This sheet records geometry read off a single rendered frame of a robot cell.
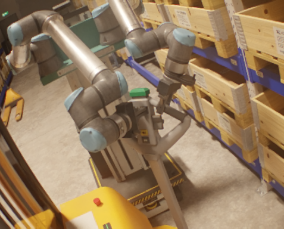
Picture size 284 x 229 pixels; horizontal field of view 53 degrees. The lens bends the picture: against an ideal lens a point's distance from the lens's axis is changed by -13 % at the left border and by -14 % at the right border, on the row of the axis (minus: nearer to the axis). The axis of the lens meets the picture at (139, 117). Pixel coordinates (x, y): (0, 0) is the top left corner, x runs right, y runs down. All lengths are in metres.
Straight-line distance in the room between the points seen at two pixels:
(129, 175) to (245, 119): 1.12
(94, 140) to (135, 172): 1.75
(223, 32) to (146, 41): 0.85
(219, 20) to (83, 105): 1.18
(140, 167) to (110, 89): 1.73
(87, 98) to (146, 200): 1.56
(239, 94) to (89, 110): 1.31
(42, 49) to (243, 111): 1.43
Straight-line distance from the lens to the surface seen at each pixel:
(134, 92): 1.36
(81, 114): 1.09
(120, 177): 2.74
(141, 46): 1.27
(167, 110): 1.31
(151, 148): 1.42
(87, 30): 2.23
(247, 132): 2.36
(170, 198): 1.60
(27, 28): 1.47
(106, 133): 1.09
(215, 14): 1.99
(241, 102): 2.22
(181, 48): 1.19
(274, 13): 1.97
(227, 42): 2.06
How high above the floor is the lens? 1.94
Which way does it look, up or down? 27 degrees down
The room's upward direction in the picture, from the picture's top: 22 degrees counter-clockwise
